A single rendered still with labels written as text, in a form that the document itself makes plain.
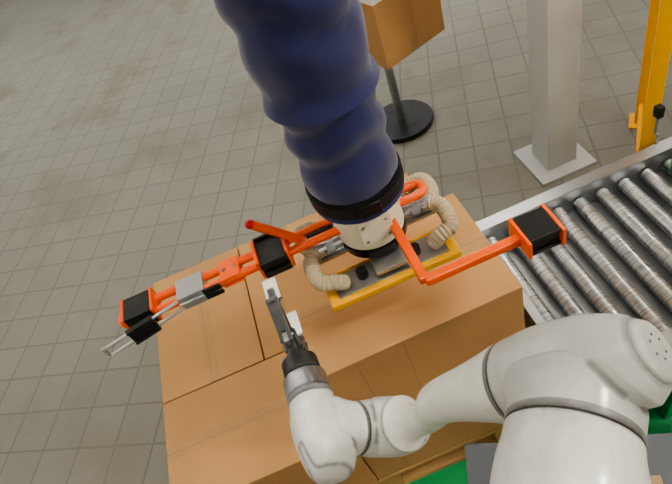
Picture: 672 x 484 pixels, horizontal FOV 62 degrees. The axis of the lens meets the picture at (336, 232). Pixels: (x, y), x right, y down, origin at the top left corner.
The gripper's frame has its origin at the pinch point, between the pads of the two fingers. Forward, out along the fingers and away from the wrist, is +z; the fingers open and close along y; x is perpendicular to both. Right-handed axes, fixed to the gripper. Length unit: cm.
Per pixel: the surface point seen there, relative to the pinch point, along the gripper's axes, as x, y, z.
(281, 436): -25, 68, 5
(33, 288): -168, 123, 194
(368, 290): 19.2, 11.0, 0.8
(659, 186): 130, 68, 34
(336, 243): 16.7, 4.7, 13.4
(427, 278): 31.2, -1.2, -11.8
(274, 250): 2.5, -1.7, 13.6
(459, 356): 35, 48, -5
